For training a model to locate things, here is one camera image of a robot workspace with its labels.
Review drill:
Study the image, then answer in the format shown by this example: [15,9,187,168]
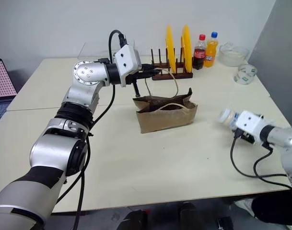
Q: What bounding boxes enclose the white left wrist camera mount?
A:
[113,45,142,88]

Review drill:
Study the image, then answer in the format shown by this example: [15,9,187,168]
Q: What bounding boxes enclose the clear tape roll green print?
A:
[234,64,258,85]

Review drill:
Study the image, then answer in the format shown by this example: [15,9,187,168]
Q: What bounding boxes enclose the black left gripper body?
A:
[126,64,153,85]

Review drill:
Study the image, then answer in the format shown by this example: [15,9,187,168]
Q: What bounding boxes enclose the laptop with pink screen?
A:
[0,58,17,126]

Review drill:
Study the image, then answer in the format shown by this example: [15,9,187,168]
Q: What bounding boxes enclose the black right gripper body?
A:
[239,131,255,145]

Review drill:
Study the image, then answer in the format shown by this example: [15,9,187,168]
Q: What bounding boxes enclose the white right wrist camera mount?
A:
[232,110,265,141]

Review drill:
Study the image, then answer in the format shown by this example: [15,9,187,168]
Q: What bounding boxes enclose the brown paper bag with handles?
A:
[132,68,199,134]

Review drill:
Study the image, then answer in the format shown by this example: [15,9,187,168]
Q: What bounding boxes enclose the clear glass bowl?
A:
[218,42,250,67]

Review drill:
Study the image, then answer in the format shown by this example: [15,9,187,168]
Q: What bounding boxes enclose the small bottle with white cap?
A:
[217,107,240,128]

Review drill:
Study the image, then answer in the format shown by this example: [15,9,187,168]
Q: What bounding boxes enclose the clear plastic box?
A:
[77,39,140,59]

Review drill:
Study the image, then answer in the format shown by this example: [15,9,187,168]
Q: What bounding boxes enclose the dark wooden dish rack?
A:
[150,48,194,81]

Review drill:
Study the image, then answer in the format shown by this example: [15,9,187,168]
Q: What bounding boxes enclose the large black rounded shape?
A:
[252,183,292,226]

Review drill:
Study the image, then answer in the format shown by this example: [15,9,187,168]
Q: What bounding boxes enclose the dark rounded shape red spot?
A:
[122,209,152,230]

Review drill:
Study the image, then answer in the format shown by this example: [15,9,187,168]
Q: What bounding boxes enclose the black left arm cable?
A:
[72,29,128,230]

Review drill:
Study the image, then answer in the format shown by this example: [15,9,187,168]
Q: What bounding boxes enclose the cola bottle with red cap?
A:
[192,34,207,70]

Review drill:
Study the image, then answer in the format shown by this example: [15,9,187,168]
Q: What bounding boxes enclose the orange soda bottle blue cap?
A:
[203,31,219,68]

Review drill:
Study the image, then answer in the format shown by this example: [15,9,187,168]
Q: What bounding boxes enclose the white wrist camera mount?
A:
[232,110,265,141]
[113,45,142,88]

